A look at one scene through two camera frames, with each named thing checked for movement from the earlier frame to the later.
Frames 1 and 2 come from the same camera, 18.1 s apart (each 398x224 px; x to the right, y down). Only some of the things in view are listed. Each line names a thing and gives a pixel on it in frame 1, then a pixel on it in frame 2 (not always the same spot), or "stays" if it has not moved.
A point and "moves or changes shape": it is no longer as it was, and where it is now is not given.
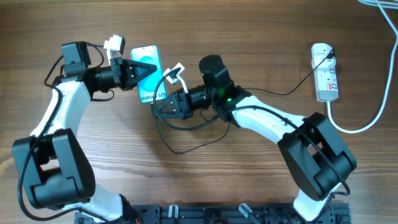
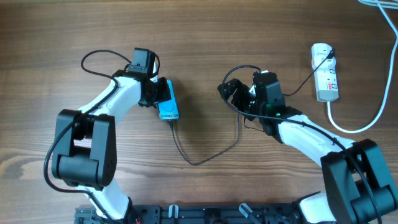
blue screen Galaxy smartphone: [150, 55] moves or changes shape
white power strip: [323, 62] stays
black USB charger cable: [191, 150] to [333, 50]
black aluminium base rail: [236, 213] stays
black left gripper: [123, 73] to [164, 95]
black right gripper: [182, 104] to [243, 89]
